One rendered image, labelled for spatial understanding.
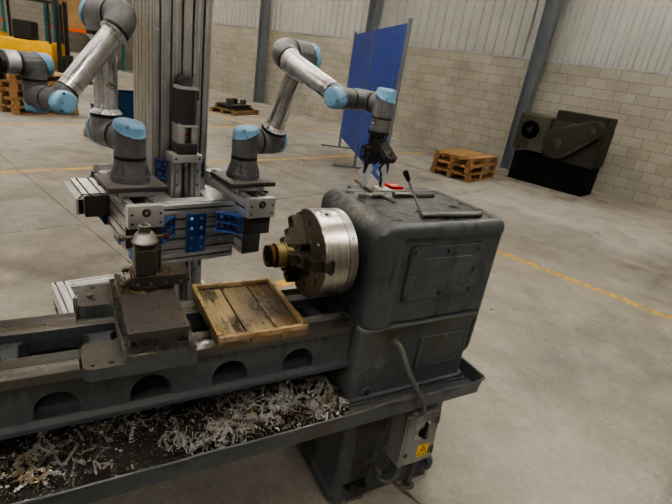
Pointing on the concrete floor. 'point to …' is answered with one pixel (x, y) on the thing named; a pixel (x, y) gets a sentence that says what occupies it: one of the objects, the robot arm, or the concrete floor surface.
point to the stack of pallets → (13, 99)
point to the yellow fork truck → (25, 38)
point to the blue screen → (352, 125)
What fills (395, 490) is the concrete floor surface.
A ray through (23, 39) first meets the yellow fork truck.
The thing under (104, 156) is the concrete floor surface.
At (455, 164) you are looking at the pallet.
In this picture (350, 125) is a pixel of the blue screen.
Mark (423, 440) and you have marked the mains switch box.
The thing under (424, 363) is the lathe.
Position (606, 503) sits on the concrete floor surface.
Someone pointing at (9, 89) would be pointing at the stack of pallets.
